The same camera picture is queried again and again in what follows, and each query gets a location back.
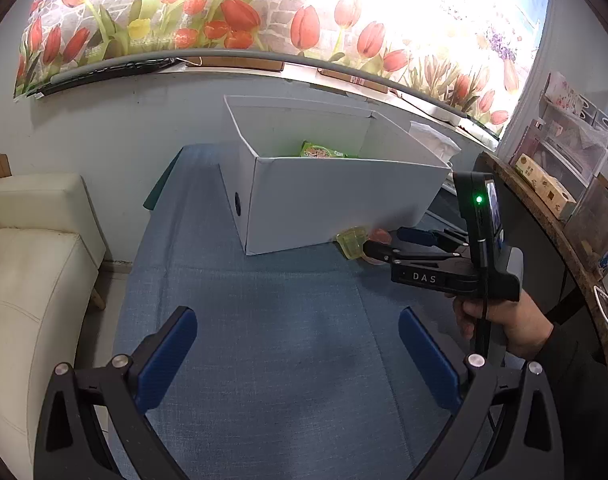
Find white cardboard box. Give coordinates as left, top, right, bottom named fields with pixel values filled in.
left=219, top=96, right=450, bottom=256

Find tulip window poster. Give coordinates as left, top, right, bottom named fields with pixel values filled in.
left=13, top=0, right=549, bottom=134

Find large green seaweed snack bag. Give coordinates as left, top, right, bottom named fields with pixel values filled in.
left=298, top=141, right=356, bottom=158

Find white cable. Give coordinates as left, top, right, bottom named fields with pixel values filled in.
left=592, top=285, right=608, bottom=335

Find black sleeved right forearm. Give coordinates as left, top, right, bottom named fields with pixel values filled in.
left=535, top=318, right=608, bottom=479

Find clear storage drawers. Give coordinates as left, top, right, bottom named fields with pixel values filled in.
left=510, top=72, right=608, bottom=198

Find red jelly cup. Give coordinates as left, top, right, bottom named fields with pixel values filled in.
left=362, top=229, right=393, bottom=266

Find cream leather sofa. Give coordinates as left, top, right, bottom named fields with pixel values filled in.
left=0, top=174, right=106, bottom=479

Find right hand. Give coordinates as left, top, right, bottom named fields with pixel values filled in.
left=453, top=290, right=553, bottom=361

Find cream patterned box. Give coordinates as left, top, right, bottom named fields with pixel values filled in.
left=514, top=154, right=577, bottom=222

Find wooden side shelf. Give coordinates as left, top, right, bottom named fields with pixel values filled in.
left=475, top=152, right=608, bottom=376

